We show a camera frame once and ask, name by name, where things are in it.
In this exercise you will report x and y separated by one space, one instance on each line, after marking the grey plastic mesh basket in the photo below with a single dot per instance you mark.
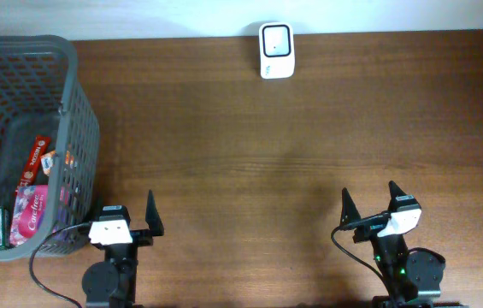
40 95

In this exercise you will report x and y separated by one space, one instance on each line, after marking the red Nescafe stick sachet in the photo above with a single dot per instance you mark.
30 171

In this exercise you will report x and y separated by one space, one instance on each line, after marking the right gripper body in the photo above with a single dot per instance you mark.
372 233

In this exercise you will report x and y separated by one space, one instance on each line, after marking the orange Kleenex tissue pack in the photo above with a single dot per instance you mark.
47 162

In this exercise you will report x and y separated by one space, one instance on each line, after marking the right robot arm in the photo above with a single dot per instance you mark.
411 276

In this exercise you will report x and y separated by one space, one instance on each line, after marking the green Axe Brand box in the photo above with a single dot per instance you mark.
4 228

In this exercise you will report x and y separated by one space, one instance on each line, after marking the Carefree liners pack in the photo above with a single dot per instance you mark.
28 213

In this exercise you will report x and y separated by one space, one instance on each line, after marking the white barcode scanner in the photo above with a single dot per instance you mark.
277 53

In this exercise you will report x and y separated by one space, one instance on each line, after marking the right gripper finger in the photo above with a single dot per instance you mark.
398 197
349 212

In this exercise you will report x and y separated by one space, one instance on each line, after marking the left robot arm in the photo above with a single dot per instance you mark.
112 282

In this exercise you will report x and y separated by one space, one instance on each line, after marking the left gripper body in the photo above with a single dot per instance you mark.
139 235

